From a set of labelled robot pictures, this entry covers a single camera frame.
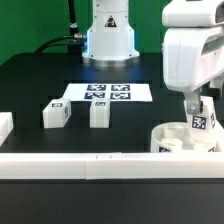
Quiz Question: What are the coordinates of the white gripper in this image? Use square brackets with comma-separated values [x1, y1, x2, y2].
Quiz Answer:
[163, 26, 224, 115]

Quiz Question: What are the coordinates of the white round stool seat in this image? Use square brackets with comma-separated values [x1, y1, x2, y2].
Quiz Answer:
[150, 122, 218, 153]

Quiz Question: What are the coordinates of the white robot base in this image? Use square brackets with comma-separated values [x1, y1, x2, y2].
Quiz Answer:
[82, 0, 140, 68]

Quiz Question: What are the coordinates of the white marker sheet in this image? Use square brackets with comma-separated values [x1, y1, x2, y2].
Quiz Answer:
[63, 83, 153, 102]

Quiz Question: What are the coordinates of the white front barrier rail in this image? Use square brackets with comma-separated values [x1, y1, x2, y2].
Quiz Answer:
[0, 152, 224, 180]

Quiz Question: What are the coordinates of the black cable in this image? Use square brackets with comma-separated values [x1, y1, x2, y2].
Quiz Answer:
[34, 0, 88, 55]

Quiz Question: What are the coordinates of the white left barrier rail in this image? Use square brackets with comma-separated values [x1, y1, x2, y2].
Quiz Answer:
[0, 112, 14, 147]

